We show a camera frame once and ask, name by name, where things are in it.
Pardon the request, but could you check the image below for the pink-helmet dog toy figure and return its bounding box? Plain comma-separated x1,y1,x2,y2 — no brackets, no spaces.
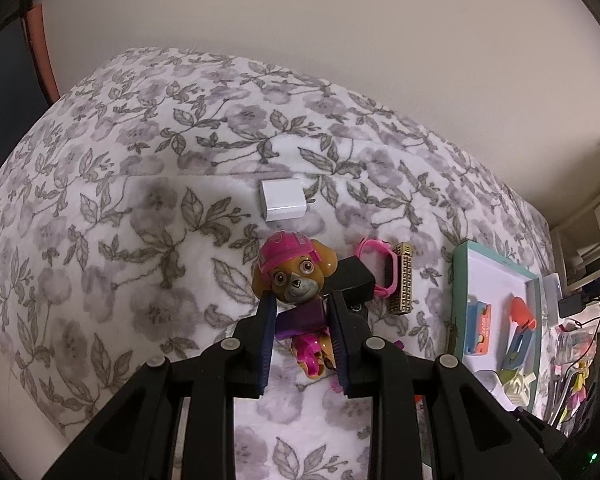
252,230,338,386

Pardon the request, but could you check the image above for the teal tray with white inside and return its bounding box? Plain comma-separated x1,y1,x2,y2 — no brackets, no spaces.
450,240,544,411

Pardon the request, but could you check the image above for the blue and orange toy case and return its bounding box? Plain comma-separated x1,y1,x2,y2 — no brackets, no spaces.
464,300,495,356

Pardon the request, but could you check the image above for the pile of colourful small items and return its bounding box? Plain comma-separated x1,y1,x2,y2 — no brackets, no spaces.
550,322,598,428

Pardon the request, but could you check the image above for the cream hair claw clip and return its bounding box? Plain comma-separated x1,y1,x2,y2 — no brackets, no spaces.
497,367,537,406

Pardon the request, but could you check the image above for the dark cabinet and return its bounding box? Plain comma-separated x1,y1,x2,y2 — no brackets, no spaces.
0,5,61,186

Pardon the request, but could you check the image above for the white charger cube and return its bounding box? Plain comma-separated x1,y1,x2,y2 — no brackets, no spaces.
259,177,306,223

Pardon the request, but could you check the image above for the floral grey white blanket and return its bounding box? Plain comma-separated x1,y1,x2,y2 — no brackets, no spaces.
0,47,553,480

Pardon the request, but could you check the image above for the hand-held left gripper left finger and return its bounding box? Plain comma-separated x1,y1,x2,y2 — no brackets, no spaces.
42,294,277,480

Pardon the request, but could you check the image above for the reddish wooden board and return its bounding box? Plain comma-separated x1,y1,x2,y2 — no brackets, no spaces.
24,4,61,106

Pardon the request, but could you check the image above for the white shelf unit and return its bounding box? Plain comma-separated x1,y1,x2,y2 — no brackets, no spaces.
550,185,600,311

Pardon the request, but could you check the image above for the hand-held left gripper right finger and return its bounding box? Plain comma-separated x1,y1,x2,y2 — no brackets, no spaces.
327,290,561,480

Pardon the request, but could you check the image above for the black power adapter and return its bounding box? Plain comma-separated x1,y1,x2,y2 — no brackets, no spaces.
557,295,588,318

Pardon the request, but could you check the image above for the pink kids watch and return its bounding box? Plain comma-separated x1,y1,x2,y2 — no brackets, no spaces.
357,237,401,298

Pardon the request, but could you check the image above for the brass harmonica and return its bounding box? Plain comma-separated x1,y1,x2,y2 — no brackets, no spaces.
387,242,414,316

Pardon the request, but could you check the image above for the black charger plug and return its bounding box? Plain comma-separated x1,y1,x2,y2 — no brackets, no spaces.
332,255,376,306

